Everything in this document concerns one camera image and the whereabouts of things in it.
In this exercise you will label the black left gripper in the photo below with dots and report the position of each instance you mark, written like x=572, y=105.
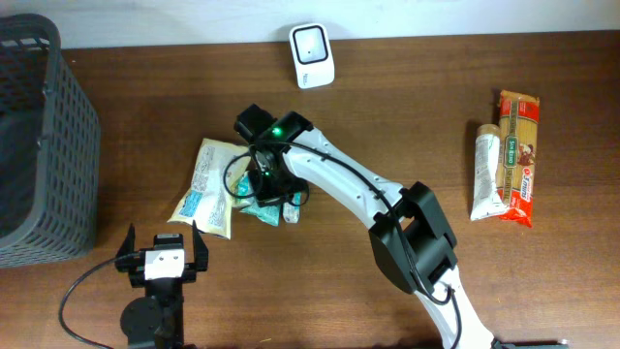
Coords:
x=128, y=263

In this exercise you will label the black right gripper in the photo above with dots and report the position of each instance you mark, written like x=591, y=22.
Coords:
x=267, y=198

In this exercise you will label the small teal white packet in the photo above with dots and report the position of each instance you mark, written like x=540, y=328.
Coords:
x=242, y=189

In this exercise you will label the small white teal box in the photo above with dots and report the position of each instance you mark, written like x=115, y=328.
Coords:
x=291, y=209

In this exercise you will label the cream snack bag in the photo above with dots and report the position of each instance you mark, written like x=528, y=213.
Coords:
x=207, y=201

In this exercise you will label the white tube with brown cap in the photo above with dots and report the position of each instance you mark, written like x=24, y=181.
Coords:
x=487, y=201

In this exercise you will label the orange spaghetti packet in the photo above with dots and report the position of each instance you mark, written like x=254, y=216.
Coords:
x=519, y=124

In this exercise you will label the teal tissue packet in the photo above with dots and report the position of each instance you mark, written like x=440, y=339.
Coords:
x=268, y=214

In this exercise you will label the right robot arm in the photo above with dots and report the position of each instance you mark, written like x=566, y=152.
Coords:
x=411, y=238

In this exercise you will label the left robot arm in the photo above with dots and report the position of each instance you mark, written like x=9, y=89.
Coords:
x=156, y=320

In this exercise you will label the white barcode scanner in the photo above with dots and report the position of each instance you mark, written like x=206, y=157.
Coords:
x=312, y=56

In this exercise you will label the dark grey plastic basket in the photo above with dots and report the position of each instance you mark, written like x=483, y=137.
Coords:
x=50, y=149

